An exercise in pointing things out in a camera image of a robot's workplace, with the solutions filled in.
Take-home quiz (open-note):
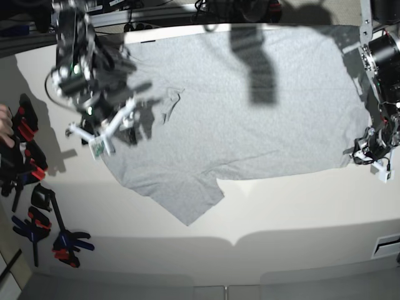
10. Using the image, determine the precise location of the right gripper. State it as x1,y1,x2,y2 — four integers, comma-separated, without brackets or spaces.
81,81,153,145

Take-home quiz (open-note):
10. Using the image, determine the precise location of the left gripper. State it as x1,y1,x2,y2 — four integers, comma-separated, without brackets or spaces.
352,114,399,165

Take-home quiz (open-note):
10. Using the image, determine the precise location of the grey T-shirt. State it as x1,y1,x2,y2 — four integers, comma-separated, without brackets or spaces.
104,26,369,225

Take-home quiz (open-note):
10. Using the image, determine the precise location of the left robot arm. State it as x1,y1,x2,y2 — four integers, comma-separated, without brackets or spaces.
352,1,399,165

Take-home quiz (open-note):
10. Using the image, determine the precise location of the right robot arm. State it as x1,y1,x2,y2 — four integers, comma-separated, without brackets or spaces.
44,1,153,148

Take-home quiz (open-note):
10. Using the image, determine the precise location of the person hand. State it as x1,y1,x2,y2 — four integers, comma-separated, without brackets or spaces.
0,104,15,148

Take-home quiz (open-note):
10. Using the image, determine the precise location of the top blue red clamp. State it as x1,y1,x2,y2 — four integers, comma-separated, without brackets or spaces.
12,94,40,152

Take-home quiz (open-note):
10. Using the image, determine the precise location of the blue red clamp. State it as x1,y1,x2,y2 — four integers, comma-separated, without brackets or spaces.
1,140,48,213
12,94,40,152

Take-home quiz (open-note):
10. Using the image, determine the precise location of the black power strip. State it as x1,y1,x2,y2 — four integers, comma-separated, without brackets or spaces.
123,22,153,33

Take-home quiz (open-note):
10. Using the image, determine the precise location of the lower left blue clamp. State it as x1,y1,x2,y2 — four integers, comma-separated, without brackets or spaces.
11,206,52,268

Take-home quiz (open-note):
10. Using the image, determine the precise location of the long black bar clamp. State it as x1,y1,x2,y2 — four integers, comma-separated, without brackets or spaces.
31,184,95,268

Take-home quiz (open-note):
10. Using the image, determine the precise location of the black strip at edge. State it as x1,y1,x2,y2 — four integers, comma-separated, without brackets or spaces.
1,249,22,280

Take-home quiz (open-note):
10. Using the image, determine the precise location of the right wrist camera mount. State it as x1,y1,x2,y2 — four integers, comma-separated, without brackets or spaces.
65,96,136,159

